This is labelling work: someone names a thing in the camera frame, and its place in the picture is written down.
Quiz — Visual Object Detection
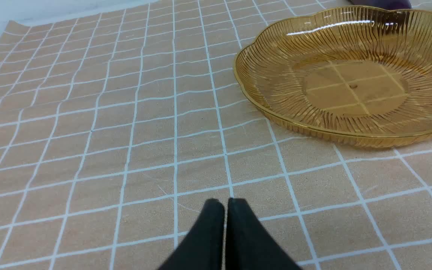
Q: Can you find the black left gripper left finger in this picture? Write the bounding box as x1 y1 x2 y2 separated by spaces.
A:
159 198 225 270

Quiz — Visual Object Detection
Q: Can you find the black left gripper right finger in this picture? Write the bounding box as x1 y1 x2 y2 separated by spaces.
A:
225 198 301 270

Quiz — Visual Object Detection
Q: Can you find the purple eggplant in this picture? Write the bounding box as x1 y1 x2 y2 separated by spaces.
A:
349 0 412 11

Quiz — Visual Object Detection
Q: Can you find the beige checkered tablecloth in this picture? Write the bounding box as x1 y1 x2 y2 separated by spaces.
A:
0 0 432 270

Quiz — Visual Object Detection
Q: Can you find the amber glass plate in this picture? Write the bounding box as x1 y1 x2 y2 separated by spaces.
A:
234 6 432 148

